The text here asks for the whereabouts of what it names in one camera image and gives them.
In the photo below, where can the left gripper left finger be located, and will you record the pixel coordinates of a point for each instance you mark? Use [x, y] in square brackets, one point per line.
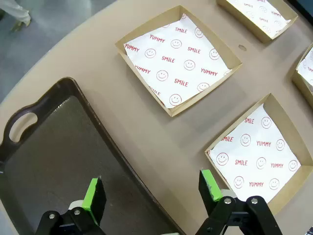
[95, 198]

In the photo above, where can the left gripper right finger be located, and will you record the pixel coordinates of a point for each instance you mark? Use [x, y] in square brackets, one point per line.
[210, 188]

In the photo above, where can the white smiley print liner paper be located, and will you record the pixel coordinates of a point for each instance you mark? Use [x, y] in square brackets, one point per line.
[254, 156]
[308, 68]
[259, 12]
[176, 68]

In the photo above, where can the kraft paper tray box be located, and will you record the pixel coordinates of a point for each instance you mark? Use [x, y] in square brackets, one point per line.
[281, 29]
[299, 85]
[283, 122]
[218, 45]

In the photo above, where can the brown plastic serving tray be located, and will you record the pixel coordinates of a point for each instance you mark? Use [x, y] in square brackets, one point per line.
[61, 159]

